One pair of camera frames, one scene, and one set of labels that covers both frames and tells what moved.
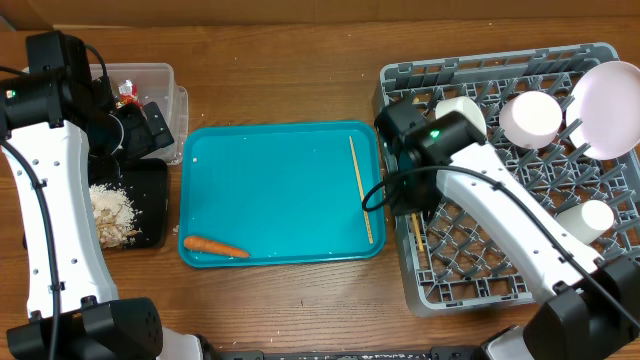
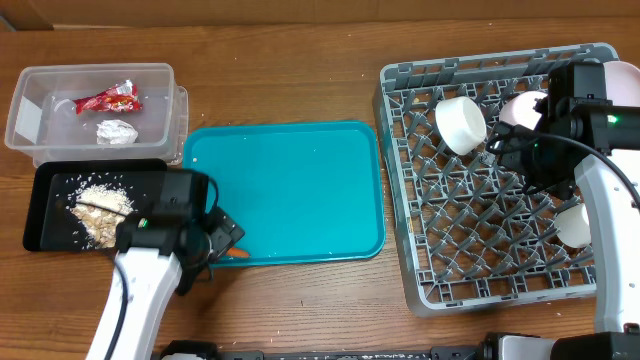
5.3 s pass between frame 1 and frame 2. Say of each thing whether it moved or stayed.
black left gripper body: moved
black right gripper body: moved
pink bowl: stayed
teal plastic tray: stayed
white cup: stayed
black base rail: stayed
